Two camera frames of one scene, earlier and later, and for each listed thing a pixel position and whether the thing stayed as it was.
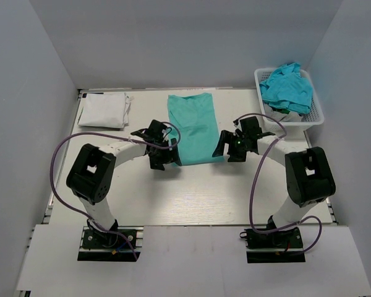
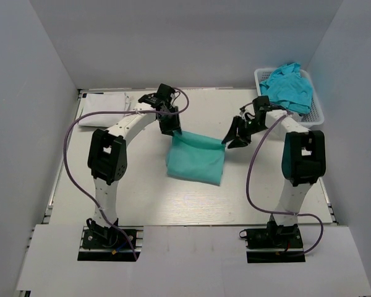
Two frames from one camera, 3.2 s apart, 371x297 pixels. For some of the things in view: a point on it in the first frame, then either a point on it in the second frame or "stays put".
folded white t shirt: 105,110 stays put
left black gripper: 166,154 → 169,122
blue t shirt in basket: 287,89 stays put
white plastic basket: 315,117 stays put
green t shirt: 193,123 → 195,157
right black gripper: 229,146 → 243,129
